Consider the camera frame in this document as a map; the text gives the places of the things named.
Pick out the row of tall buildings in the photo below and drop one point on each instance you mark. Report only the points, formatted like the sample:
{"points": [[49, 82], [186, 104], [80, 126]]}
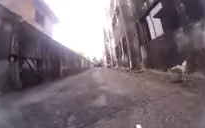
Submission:
{"points": [[121, 36]]}

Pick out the grey asphalt alley road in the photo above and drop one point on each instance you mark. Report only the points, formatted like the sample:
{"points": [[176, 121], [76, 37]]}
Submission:
{"points": [[100, 100]]}

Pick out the robot's own part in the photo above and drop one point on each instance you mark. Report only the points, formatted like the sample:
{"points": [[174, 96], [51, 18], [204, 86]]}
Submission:
{"points": [[138, 126]]}

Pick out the dark building with window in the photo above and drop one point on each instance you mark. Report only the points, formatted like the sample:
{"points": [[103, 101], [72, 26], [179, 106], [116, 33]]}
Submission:
{"points": [[170, 36]]}

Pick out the pale debris pile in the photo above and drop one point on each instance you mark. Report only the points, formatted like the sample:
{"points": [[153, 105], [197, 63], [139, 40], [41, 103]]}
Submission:
{"points": [[180, 68]]}

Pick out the beige building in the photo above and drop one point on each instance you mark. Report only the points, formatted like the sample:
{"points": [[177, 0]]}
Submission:
{"points": [[33, 13]]}

